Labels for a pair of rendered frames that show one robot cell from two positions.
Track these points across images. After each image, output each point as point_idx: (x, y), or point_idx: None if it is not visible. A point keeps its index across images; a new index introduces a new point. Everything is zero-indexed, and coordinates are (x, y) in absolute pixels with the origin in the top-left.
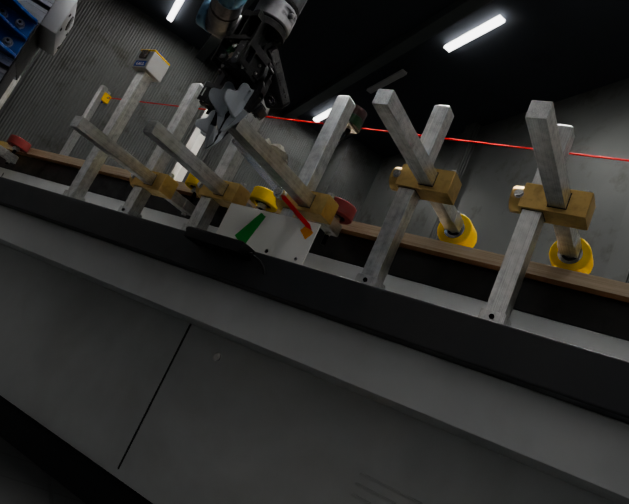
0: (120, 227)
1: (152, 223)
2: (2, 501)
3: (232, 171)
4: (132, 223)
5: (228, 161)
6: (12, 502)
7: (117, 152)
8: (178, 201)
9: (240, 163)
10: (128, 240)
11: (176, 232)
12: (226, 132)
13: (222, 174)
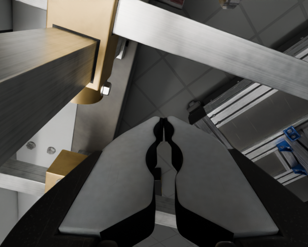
0: (115, 136)
1: (123, 102)
2: (148, 46)
3: (48, 37)
4: (117, 129)
5: (70, 63)
6: (143, 44)
7: (171, 204)
8: (16, 164)
9: None
10: (123, 111)
11: (137, 51)
12: (81, 178)
13: (91, 49)
